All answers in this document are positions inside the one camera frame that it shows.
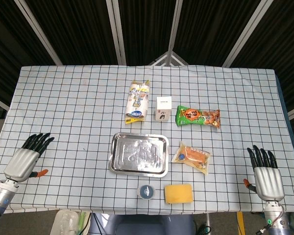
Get blue checkered tablecloth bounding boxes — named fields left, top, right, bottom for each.
left=0, top=64, right=294, bottom=216

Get white yellow snack package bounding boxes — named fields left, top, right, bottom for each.
left=124, top=80, right=151, bottom=125

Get green orange snack bag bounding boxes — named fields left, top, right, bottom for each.
left=174, top=105, right=221, bottom=130

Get small white carton box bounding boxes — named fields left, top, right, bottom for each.
left=153, top=96, right=173, bottom=122

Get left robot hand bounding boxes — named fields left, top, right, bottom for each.
left=3, top=133, right=55, bottom=183

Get yellow sponge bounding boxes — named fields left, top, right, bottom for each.
left=164, top=184, right=194, bottom=205

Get clear plastic bag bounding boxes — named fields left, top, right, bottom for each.
left=49, top=210, right=79, bottom=235

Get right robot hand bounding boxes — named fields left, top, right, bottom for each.
left=243, top=145, right=285, bottom=202

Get black folding screen panels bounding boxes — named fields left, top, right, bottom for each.
left=0, top=0, right=294, bottom=120

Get stainless steel tray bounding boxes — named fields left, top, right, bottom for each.
left=108, top=132, right=170, bottom=178

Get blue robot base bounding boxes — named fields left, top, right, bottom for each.
left=90, top=212, right=196, bottom=235

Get packaged bread clear wrapper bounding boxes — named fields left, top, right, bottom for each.
left=171, top=141, right=211, bottom=176

